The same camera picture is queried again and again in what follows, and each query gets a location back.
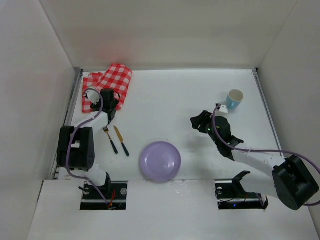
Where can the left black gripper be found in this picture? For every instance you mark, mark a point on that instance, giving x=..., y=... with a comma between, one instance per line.
x=111, y=116

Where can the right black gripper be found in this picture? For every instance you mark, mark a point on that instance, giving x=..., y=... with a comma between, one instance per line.
x=202, y=122

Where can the red white checkered cloth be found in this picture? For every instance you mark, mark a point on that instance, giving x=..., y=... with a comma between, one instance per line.
x=117, y=77

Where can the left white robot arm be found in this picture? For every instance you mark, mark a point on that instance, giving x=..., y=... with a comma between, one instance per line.
x=76, y=144

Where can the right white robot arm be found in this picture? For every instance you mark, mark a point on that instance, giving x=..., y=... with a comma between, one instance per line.
x=289, y=179

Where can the light blue mug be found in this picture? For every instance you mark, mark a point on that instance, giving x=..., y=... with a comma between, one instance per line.
x=234, y=99

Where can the purple plastic plate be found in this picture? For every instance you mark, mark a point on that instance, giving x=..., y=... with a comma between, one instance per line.
x=160, y=161

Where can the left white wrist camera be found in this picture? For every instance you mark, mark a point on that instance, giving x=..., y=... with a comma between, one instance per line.
x=92, y=94

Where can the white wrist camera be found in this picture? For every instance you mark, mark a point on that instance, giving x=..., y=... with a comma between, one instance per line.
x=92, y=94
x=222, y=109

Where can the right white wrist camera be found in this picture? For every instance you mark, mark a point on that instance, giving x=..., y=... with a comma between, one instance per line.
x=222, y=109

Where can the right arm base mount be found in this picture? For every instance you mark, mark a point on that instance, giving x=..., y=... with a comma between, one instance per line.
x=231, y=195

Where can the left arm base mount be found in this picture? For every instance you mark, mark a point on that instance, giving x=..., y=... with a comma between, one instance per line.
x=114, y=196

